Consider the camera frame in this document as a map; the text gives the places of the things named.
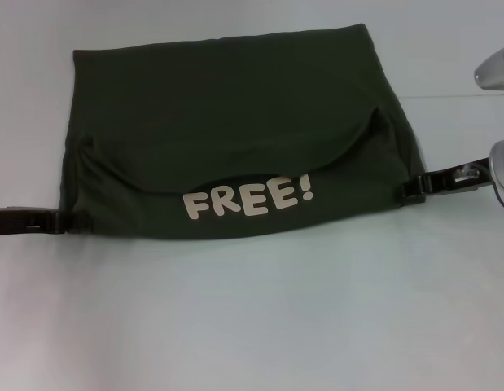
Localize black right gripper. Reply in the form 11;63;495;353
400;156;493;204

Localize dark green shirt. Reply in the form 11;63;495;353
58;23;427;241

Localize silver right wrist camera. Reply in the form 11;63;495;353
473;42;504;91

